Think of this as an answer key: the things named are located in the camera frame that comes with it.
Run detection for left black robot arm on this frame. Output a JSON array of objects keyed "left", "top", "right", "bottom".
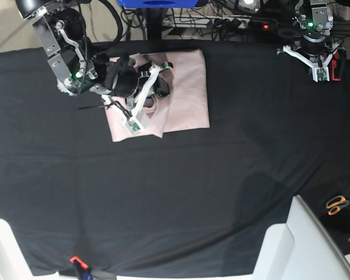
[{"left": 277, "top": 1, "right": 347, "bottom": 82}]

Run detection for orange handled scissors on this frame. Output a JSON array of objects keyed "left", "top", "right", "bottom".
[{"left": 325, "top": 195, "right": 350, "bottom": 216}]

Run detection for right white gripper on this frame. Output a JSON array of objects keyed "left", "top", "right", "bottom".
[{"left": 101, "top": 57, "right": 173, "bottom": 135}]

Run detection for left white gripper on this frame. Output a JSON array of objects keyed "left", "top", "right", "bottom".
[{"left": 277, "top": 36, "right": 344, "bottom": 82}]

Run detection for pink T-shirt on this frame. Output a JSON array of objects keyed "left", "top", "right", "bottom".
[{"left": 106, "top": 49, "right": 210, "bottom": 142}]

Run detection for blue plastic box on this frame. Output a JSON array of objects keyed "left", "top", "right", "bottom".
[{"left": 118, "top": 0, "right": 198, "bottom": 9}]

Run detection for black table cloth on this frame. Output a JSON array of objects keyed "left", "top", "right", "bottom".
[{"left": 0, "top": 40, "right": 350, "bottom": 278}]

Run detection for red black clamp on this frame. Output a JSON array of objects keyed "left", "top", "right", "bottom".
[{"left": 331, "top": 49, "right": 347, "bottom": 82}]

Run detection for white left chair armrest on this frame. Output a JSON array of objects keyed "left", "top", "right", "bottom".
[{"left": 0, "top": 219, "right": 60, "bottom": 279}]

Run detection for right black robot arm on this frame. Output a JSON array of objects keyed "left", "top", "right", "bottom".
[{"left": 16, "top": 1, "right": 173, "bottom": 134}]

